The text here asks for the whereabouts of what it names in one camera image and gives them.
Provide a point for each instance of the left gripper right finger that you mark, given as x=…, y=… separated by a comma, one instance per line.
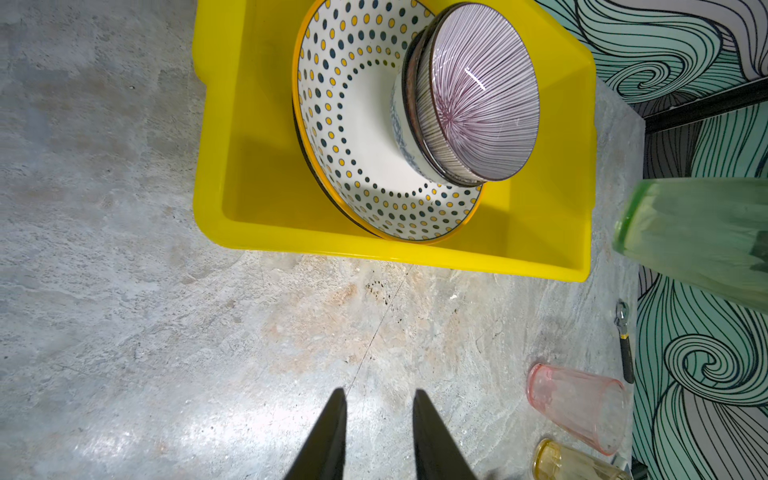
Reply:
x=437, y=456

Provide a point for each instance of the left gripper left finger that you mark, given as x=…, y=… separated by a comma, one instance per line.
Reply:
x=323, y=454

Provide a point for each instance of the pink transparent cup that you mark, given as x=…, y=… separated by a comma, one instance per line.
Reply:
x=592, y=408

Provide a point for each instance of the blue floral bowl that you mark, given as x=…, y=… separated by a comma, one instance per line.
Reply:
x=404, y=137

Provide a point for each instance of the brown striped bowl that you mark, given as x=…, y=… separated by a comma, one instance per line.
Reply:
x=476, y=96

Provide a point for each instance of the green transparent cup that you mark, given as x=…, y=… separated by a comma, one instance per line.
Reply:
x=710, y=233

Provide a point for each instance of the pink patterned bowl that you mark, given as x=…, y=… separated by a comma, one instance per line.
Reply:
x=410, y=73

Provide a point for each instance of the yellow rimmed dotted plate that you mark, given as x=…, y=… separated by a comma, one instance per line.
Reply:
x=346, y=60

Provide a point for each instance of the geometric flower pattern plate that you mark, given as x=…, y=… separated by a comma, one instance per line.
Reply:
x=320, y=183

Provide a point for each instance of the yellow plastic bin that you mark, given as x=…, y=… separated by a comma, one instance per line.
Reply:
x=253, y=189

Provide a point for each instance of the amber transparent cup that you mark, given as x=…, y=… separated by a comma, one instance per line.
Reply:
x=553, y=461

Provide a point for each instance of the black handled tool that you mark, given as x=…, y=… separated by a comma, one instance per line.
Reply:
x=621, y=323

